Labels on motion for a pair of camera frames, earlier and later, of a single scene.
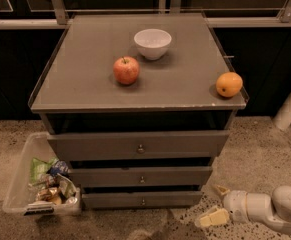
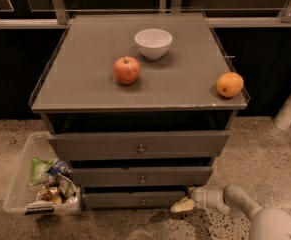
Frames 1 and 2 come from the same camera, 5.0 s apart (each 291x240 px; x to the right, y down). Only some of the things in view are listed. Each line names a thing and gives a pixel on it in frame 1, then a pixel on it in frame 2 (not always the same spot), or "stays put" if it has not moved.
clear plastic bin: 39,183 stays put
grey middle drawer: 140,176 stays put
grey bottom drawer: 141,199 stays put
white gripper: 235,200 to 201,195
